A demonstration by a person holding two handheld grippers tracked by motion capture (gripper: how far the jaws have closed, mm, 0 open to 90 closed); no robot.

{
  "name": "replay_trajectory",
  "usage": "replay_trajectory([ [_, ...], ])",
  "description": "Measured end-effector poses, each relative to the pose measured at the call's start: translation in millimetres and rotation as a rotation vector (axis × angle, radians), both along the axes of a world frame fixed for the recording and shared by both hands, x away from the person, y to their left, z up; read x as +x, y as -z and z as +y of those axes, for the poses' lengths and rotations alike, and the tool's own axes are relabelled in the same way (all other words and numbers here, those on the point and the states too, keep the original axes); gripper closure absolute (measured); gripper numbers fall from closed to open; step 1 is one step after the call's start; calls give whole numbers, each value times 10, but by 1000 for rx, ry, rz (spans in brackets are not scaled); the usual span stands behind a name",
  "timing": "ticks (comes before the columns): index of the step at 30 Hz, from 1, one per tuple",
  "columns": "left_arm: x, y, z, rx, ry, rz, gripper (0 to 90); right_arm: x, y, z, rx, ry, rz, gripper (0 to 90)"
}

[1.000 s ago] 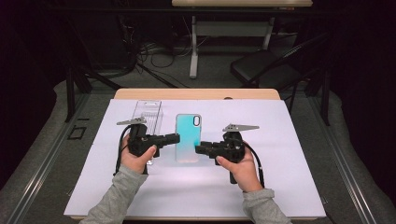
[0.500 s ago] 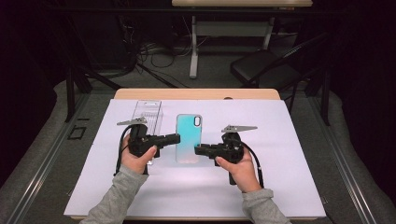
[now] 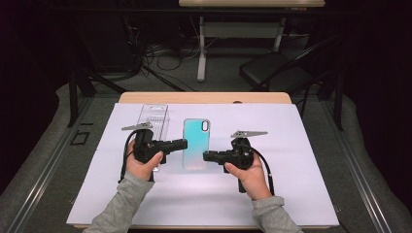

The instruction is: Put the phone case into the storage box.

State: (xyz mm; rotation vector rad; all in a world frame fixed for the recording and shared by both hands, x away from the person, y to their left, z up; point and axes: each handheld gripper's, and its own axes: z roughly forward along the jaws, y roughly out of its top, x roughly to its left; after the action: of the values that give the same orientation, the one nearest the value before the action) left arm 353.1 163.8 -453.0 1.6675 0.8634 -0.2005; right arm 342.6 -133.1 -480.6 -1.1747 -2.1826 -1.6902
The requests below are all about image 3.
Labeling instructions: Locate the person's left hand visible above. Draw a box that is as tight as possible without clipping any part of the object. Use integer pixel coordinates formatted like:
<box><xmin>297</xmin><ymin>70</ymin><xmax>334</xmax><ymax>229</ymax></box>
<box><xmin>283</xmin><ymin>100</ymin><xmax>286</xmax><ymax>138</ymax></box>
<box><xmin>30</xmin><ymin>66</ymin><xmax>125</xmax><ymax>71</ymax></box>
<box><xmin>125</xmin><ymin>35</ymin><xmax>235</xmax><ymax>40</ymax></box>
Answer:
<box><xmin>125</xmin><ymin>139</ymin><xmax>165</xmax><ymax>183</ymax></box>

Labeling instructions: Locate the black folding chair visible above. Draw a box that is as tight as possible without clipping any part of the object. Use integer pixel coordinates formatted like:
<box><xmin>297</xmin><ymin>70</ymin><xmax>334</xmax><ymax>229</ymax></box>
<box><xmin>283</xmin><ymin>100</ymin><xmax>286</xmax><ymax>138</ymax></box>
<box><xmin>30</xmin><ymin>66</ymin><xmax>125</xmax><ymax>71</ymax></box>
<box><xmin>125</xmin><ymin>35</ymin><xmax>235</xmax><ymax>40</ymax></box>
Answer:
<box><xmin>239</xmin><ymin>33</ymin><xmax>345</xmax><ymax>119</ymax></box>

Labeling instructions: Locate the clear plastic tray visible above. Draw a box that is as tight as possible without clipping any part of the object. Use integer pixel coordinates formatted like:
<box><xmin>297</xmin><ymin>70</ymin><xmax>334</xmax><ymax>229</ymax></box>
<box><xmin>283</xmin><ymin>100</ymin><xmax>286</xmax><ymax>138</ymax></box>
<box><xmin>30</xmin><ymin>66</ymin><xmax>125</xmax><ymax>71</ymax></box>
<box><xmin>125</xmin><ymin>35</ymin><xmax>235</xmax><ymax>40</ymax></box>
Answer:
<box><xmin>138</xmin><ymin>104</ymin><xmax>171</xmax><ymax>173</ymax></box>

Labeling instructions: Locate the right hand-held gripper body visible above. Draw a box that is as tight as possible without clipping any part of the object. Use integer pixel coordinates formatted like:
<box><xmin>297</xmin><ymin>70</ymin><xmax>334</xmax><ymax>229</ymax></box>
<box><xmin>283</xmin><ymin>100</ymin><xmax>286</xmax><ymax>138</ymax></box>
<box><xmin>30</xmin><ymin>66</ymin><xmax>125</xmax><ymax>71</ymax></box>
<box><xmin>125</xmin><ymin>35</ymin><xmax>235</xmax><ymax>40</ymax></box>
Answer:
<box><xmin>209</xmin><ymin>130</ymin><xmax>269</xmax><ymax>194</ymax></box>

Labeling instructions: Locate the bundle of floor cables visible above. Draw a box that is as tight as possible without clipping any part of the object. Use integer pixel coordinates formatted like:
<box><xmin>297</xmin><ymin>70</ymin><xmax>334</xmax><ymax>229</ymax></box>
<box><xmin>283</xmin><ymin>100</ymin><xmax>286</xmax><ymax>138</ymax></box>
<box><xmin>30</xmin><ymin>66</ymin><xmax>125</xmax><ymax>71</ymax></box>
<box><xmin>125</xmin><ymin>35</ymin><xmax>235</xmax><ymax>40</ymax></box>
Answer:
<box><xmin>122</xmin><ymin>16</ymin><xmax>222</xmax><ymax>80</ymax></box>

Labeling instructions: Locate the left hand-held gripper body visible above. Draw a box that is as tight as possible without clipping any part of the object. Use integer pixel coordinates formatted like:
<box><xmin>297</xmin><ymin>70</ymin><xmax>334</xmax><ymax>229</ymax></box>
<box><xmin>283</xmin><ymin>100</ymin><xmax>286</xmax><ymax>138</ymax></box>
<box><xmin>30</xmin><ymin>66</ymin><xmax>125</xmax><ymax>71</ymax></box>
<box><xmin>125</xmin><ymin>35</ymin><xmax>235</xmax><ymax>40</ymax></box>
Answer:
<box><xmin>120</xmin><ymin>120</ymin><xmax>170</xmax><ymax>165</ymax></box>

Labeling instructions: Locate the aluminium floor rail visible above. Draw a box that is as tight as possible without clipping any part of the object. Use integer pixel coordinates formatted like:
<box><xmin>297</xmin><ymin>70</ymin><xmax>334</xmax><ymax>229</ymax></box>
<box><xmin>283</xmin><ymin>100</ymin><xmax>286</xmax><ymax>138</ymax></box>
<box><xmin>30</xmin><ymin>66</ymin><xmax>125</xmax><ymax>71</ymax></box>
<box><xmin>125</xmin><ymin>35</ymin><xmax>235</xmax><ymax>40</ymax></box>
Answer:
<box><xmin>320</xmin><ymin>100</ymin><xmax>394</xmax><ymax>233</ymax></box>
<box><xmin>6</xmin><ymin>96</ymin><xmax>95</xmax><ymax>233</ymax></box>

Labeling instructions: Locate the iridescent phone case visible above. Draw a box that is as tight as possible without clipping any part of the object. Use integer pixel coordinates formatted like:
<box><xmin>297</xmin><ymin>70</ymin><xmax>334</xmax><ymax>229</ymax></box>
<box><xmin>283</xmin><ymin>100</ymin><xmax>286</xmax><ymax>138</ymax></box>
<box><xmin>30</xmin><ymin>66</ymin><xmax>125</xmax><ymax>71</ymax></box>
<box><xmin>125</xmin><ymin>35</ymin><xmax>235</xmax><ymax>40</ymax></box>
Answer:
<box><xmin>182</xmin><ymin>117</ymin><xmax>212</xmax><ymax>172</ymax></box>

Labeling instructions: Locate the white table mat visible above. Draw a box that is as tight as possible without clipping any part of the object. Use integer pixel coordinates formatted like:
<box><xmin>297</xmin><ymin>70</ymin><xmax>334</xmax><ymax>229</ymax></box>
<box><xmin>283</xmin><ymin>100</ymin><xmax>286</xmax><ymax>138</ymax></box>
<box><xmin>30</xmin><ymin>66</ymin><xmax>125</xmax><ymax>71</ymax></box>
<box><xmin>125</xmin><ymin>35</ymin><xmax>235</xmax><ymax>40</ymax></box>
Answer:
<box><xmin>66</xmin><ymin>102</ymin><xmax>340</xmax><ymax>227</ymax></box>

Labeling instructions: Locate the white-legged desk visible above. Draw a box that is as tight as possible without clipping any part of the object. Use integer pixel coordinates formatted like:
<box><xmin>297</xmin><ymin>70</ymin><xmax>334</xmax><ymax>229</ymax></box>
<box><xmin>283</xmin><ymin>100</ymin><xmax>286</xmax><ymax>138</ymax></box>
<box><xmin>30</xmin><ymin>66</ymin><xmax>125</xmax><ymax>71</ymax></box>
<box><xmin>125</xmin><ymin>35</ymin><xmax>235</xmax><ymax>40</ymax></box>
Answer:
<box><xmin>178</xmin><ymin>0</ymin><xmax>326</xmax><ymax>83</ymax></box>

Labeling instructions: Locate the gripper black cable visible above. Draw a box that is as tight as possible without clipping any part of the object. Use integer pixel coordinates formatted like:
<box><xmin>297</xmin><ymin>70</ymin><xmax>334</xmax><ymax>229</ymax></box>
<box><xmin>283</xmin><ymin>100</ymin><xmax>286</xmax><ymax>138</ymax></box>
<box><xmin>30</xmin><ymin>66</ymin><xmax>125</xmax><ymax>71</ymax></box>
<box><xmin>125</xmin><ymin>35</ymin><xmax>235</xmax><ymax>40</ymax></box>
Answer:
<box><xmin>248</xmin><ymin>146</ymin><xmax>277</xmax><ymax>197</ymax></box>
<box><xmin>118</xmin><ymin>129</ymin><xmax>140</xmax><ymax>184</ymax></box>

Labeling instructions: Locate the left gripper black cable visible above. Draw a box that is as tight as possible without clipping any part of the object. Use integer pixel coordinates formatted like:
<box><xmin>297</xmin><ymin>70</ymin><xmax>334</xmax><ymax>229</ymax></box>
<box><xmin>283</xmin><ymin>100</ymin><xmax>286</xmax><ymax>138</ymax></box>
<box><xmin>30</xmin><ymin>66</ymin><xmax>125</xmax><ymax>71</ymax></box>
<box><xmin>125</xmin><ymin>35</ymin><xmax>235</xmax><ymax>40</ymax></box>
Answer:
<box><xmin>118</xmin><ymin>129</ymin><xmax>140</xmax><ymax>184</ymax></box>

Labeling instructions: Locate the black metal stand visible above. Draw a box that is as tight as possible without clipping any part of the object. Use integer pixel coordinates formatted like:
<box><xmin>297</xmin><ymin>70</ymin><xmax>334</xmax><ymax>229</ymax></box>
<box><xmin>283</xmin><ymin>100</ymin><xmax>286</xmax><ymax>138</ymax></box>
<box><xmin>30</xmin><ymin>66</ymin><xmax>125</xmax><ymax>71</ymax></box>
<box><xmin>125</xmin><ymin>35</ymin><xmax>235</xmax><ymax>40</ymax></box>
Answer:
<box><xmin>66</xmin><ymin>62</ymin><xmax>128</xmax><ymax>128</ymax></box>
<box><xmin>316</xmin><ymin>62</ymin><xmax>345</xmax><ymax>132</ymax></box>

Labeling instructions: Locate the wooden table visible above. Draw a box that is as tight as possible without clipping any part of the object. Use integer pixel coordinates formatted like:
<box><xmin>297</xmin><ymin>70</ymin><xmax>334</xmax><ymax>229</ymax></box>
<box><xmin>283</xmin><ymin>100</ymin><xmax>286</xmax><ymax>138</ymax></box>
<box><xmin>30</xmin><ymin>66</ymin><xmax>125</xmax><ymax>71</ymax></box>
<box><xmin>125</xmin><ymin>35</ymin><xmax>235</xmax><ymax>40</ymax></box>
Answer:
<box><xmin>72</xmin><ymin>91</ymin><xmax>339</xmax><ymax>231</ymax></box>

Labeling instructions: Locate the person's right hand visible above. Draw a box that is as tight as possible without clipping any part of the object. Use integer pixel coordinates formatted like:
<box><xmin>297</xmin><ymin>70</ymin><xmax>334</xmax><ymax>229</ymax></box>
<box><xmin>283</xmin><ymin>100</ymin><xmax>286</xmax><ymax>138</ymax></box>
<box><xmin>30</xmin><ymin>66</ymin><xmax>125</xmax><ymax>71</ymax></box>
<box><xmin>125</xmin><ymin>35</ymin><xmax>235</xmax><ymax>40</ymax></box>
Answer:
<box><xmin>223</xmin><ymin>152</ymin><xmax>274</xmax><ymax>202</ymax></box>

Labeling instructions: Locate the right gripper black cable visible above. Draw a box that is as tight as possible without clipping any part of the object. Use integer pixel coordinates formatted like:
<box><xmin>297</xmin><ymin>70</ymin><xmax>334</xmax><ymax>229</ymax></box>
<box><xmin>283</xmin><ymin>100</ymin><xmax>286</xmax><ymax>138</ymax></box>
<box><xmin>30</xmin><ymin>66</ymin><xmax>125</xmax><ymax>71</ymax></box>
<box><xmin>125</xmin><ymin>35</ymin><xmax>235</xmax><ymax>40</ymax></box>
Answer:
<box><xmin>248</xmin><ymin>146</ymin><xmax>277</xmax><ymax>197</ymax></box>

